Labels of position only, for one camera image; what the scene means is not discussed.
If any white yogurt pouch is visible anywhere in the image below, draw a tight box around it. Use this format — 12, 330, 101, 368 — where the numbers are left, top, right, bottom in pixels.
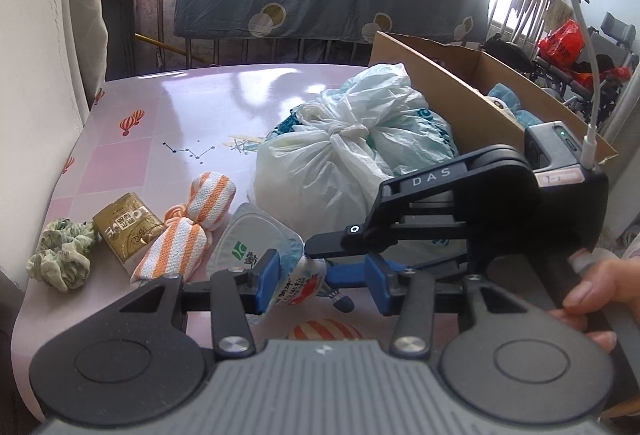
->
206, 202, 326, 321

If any orange white striped towel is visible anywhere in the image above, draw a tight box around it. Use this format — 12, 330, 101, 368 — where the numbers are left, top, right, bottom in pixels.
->
130, 172, 236, 285

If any gold foil packet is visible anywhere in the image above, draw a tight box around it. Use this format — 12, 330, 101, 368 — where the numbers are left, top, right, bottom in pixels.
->
92, 192, 166, 275

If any person's right hand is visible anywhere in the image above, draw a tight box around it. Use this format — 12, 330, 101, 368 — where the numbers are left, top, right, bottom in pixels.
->
549, 242, 640, 332

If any teal rolled towel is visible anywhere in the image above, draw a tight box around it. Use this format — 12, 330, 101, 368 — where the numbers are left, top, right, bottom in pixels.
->
486, 83, 542, 128

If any white knotted plastic bag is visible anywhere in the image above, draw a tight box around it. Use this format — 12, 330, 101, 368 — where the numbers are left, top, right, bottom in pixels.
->
253, 63, 459, 239

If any brown cardboard box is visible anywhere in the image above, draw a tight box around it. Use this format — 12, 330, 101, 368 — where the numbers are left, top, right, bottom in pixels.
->
369, 32, 587, 153

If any red plastic bag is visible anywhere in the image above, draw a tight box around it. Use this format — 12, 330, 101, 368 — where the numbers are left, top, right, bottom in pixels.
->
538, 19, 585, 71

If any green floral scrunchie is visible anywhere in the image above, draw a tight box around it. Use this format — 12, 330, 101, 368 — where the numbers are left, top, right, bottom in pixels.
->
26, 218, 100, 293

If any yellow stick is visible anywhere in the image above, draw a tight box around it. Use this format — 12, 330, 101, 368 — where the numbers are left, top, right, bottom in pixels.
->
134, 33, 213, 64

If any white charging cable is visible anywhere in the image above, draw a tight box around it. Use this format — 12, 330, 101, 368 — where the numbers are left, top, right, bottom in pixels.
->
566, 0, 616, 166

